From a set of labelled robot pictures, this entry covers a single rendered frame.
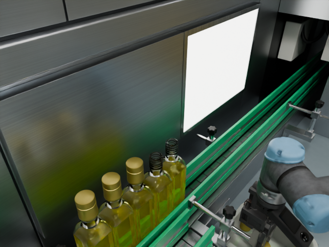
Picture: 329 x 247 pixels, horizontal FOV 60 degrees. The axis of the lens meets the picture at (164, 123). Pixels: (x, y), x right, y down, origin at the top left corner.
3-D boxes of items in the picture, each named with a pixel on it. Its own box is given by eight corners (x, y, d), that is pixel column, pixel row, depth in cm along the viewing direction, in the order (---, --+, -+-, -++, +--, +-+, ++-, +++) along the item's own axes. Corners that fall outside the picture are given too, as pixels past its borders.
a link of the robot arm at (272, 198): (298, 180, 67) (283, 201, 62) (293, 193, 69) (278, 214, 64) (268, 165, 71) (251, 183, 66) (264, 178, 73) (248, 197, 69)
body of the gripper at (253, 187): (251, 205, 81) (260, 175, 74) (281, 223, 76) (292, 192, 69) (237, 222, 76) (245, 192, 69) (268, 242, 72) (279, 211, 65)
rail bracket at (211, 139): (199, 150, 102) (201, 118, 95) (215, 158, 99) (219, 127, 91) (192, 155, 100) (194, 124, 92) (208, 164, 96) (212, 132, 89)
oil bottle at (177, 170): (169, 204, 82) (170, 146, 70) (184, 215, 79) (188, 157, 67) (155, 216, 78) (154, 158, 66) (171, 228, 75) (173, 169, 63)
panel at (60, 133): (239, 88, 119) (253, 1, 100) (245, 90, 117) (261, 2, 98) (37, 231, 63) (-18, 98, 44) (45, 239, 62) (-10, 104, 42)
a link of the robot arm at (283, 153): (282, 161, 56) (261, 135, 63) (270, 199, 62) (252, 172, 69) (317, 156, 57) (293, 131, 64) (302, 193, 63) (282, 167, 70)
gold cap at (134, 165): (136, 169, 60) (134, 154, 57) (148, 178, 58) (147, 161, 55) (123, 179, 58) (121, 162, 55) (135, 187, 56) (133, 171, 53)
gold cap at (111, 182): (113, 184, 56) (111, 168, 54) (126, 193, 55) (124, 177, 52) (100, 195, 54) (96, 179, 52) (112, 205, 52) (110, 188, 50)
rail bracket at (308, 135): (280, 135, 124) (293, 89, 112) (320, 152, 115) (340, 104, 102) (275, 140, 121) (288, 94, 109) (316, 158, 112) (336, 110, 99)
